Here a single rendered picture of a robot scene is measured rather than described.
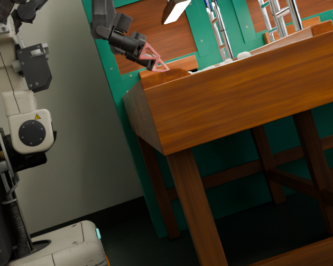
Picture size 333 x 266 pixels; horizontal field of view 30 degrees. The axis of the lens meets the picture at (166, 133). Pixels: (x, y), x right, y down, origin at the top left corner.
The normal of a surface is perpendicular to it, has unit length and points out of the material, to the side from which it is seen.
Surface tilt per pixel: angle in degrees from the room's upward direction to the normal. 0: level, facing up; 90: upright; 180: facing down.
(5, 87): 90
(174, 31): 90
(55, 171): 90
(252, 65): 90
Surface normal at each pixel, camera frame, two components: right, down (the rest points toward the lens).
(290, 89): 0.09, 0.04
